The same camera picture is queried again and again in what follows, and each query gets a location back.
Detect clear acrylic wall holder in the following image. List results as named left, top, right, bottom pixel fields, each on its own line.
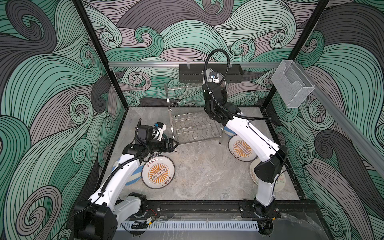
left=271, top=60, right=315, bottom=109

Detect cream plate small drawings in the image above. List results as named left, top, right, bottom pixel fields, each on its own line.
left=250, top=158, right=286, bottom=193

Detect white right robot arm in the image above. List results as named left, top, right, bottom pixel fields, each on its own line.
left=202, top=82, right=288, bottom=218

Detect sunburst plate red green rim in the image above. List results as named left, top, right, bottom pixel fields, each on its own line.
left=228, top=135, right=258, bottom=162

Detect blue white striped plate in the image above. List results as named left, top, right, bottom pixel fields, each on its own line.
left=224, top=127, right=237, bottom=138

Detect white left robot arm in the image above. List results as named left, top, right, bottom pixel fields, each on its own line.
left=74, top=139, right=179, bottom=240

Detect blue cream striped plate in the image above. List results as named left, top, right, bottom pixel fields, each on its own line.
left=126, top=163, right=145, bottom=186

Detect white slotted cable duct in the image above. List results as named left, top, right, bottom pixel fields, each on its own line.
left=116, top=220, right=260, bottom=232

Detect black wall-mounted tray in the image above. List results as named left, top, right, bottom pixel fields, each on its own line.
left=179, top=64, right=244, bottom=84

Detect steel two-tier dish rack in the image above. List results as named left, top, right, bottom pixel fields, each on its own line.
left=165, top=84, right=224, bottom=146

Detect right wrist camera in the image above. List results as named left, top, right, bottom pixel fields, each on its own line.
left=208, top=72, right=222, bottom=84

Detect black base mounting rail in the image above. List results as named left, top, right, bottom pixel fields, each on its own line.
left=124, top=200, right=319, bottom=220

